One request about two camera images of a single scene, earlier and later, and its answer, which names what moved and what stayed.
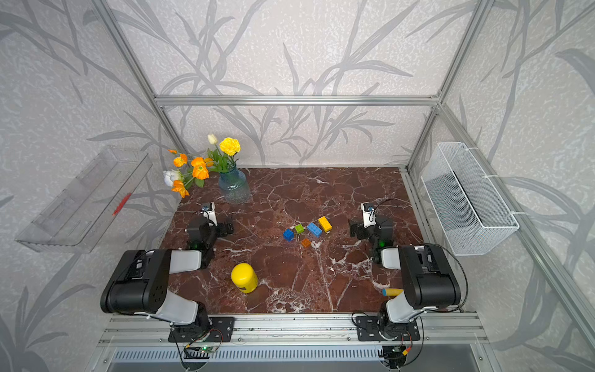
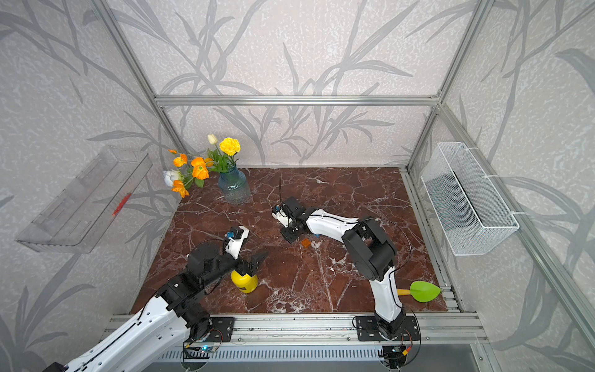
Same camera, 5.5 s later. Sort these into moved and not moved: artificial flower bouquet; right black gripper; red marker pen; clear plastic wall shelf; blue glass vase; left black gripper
Moved: left black gripper; right black gripper
Not moved: clear plastic wall shelf; red marker pen; blue glass vase; artificial flower bouquet
